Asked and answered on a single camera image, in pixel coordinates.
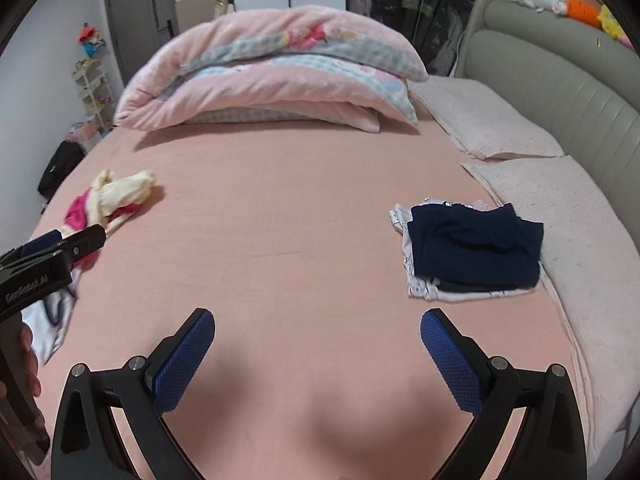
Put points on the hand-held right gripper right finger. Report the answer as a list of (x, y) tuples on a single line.
[(450, 360)]

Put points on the navy shorts with white stripes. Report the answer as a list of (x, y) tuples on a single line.
[(475, 245)]

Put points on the person's left hand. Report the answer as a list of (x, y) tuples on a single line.
[(32, 365)]

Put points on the cream yellow garment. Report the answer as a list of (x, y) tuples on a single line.
[(125, 187)]

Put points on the white shelf rack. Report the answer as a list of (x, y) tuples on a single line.
[(92, 85)]

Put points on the navy folded garment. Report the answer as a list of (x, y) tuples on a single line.
[(445, 284)]

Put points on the white shirt with navy trim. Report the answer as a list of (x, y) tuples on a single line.
[(55, 320)]

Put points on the grey door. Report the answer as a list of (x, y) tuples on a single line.
[(135, 10)]

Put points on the grey green padded headboard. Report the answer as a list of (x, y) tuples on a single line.
[(560, 70)]

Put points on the yellow pink garment pile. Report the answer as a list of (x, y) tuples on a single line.
[(77, 215)]

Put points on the folded pink checked quilt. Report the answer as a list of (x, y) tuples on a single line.
[(250, 40)]

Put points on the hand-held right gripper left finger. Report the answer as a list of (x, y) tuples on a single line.
[(185, 360)]

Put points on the beige cabinet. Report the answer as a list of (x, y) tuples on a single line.
[(195, 12)]

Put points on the yellow sponge plush toy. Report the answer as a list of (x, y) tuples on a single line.
[(612, 22)]

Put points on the pink plush toy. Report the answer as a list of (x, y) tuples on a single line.
[(627, 40)]

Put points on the black bag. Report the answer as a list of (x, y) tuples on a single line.
[(60, 167)]

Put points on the red blue plush toy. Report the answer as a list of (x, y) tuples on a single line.
[(91, 40)]

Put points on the pale pink pillow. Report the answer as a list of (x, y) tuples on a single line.
[(485, 115), (585, 260)]

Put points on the orange carrot plush toy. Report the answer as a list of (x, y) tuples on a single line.
[(585, 12)]

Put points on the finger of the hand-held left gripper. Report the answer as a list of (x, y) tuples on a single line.
[(82, 245), (40, 245)]

